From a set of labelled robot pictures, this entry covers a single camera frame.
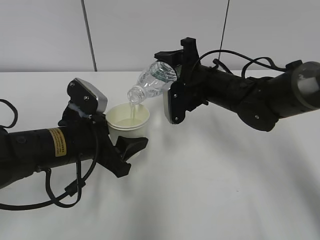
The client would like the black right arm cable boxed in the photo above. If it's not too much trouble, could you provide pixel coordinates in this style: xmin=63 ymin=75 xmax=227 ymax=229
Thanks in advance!
xmin=194 ymin=49 xmax=287 ymax=78

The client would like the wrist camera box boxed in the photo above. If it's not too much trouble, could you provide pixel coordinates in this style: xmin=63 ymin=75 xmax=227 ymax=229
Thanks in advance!
xmin=67 ymin=77 xmax=108 ymax=117
xmin=162 ymin=81 xmax=186 ymax=125

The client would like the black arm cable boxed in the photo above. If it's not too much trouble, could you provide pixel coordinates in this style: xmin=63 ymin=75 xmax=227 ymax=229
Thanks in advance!
xmin=0 ymin=98 xmax=99 ymax=211
xmin=194 ymin=49 xmax=287 ymax=78

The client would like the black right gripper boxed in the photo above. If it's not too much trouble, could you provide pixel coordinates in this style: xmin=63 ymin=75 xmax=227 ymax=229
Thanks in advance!
xmin=154 ymin=37 xmax=209 ymax=112

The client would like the white paper cup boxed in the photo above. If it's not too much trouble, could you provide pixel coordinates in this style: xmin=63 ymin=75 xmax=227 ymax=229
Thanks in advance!
xmin=106 ymin=103 xmax=150 ymax=145

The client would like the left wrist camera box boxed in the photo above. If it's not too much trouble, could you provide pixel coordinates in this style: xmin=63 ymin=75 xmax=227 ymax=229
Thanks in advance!
xmin=67 ymin=77 xmax=108 ymax=117

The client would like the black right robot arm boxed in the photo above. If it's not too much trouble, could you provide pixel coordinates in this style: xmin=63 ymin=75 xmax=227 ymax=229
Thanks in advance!
xmin=154 ymin=37 xmax=320 ymax=132

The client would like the clear water bottle green label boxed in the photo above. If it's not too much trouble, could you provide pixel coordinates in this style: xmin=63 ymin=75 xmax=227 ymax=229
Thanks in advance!
xmin=127 ymin=61 xmax=181 ymax=105

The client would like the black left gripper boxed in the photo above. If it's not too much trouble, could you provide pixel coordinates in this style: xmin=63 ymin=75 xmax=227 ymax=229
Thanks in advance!
xmin=58 ymin=104 xmax=149 ymax=178

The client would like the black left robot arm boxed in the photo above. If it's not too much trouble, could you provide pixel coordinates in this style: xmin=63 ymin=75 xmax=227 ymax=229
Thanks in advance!
xmin=0 ymin=105 xmax=148 ymax=188

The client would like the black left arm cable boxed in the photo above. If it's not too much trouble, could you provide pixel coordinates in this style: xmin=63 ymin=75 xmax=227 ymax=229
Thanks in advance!
xmin=0 ymin=98 xmax=99 ymax=211

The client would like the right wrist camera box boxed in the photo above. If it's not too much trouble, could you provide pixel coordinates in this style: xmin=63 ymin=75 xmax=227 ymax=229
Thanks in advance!
xmin=162 ymin=81 xmax=186 ymax=125

